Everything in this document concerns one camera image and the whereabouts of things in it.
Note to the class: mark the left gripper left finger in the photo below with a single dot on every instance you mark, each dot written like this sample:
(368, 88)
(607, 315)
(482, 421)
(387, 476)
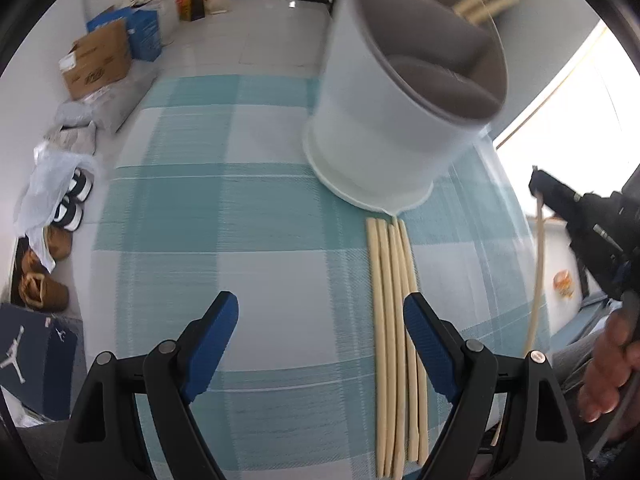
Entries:
(104, 438)

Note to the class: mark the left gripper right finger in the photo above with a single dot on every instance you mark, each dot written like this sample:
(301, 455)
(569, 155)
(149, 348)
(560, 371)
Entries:
(509, 409)

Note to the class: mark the wooden chopstick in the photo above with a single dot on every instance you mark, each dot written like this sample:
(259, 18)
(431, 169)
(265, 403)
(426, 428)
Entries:
(379, 343)

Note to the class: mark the person's right hand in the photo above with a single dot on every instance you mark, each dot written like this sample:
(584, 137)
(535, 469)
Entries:
(614, 359)

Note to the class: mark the dark blue shoe box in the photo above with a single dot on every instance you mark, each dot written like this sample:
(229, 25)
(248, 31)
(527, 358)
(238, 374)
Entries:
(37, 360)

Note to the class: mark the brown slipper near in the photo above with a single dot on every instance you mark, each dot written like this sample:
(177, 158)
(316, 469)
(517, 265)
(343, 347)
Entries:
(41, 292)

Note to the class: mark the brown slipper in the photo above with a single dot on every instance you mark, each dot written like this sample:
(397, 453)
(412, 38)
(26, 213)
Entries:
(41, 292)
(57, 244)

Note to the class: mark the brown slipper far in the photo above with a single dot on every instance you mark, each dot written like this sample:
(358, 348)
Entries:
(57, 244)

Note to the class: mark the black white sneakers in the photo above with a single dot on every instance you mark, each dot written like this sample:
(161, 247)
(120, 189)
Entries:
(70, 209)

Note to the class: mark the grey utensil holder cup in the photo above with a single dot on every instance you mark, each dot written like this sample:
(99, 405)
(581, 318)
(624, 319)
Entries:
(406, 87)

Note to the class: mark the teal checked tablecloth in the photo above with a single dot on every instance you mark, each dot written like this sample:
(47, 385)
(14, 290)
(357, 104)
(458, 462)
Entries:
(212, 192)

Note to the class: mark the white plastic bag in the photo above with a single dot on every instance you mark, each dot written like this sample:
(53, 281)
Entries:
(48, 182)

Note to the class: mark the grey plastic parcel bag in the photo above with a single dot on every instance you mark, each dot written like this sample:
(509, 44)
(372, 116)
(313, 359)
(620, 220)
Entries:
(110, 106)

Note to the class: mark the brown cardboard box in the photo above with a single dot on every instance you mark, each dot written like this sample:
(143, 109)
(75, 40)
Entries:
(97, 59)

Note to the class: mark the blue cardboard box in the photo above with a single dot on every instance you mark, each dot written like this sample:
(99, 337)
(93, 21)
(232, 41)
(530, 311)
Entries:
(143, 30)

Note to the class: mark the red yellow shopping bag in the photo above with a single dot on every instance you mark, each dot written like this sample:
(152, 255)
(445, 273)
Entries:
(191, 10)

